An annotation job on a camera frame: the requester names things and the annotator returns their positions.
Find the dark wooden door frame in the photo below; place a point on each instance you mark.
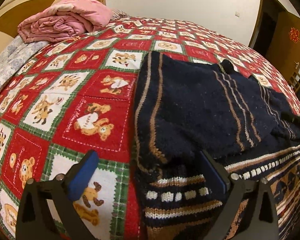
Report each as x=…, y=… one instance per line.
x=268, y=14

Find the grey floral pillow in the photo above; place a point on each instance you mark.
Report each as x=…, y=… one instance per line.
x=15, y=55

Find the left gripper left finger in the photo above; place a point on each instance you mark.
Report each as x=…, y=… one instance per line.
x=34, y=219

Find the pink folded blanket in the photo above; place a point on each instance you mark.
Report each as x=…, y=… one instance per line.
x=65, y=19

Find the brown wooden door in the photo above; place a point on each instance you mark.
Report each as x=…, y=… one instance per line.
x=283, y=53

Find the red double happiness decoration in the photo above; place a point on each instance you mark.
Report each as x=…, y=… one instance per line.
x=294, y=35

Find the wooden chair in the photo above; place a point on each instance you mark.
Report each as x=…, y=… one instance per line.
x=294, y=82

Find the red patchwork bear bedspread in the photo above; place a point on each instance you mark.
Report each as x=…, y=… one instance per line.
x=78, y=95

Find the navy patterned knit sweater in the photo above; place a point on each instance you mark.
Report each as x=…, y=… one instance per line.
x=214, y=157

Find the striped pillow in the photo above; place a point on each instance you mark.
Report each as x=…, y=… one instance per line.
x=118, y=14

